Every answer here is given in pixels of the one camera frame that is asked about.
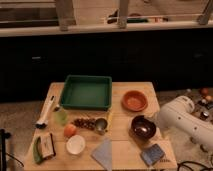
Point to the orange bowl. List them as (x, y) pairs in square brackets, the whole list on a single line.
[(134, 101)]

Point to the dark maroon bowl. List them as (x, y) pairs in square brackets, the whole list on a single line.
[(143, 128)]

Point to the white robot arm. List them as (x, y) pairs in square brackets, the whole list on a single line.
[(178, 113)]

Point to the green plastic tray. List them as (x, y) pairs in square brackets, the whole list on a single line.
[(86, 92)]

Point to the bunch of dark grapes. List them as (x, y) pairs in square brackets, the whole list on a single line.
[(85, 123)]

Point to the green plastic cup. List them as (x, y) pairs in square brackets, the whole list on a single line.
[(60, 117)]

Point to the orange fruit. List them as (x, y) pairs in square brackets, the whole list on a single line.
[(69, 130)]

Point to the small white bowl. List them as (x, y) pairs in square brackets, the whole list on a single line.
[(75, 145)]

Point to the grey folded cloth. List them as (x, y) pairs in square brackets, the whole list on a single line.
[(103, 154)]

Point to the blue sponge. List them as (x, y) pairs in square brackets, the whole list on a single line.
[(152, 154)]

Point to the beige scrub sponge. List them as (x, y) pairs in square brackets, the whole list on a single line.
[(47, 146)]

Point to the green cucumber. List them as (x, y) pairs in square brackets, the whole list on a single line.
[(38, 159)]

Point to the black stand with cable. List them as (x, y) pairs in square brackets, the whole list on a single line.
[(3, 154)]

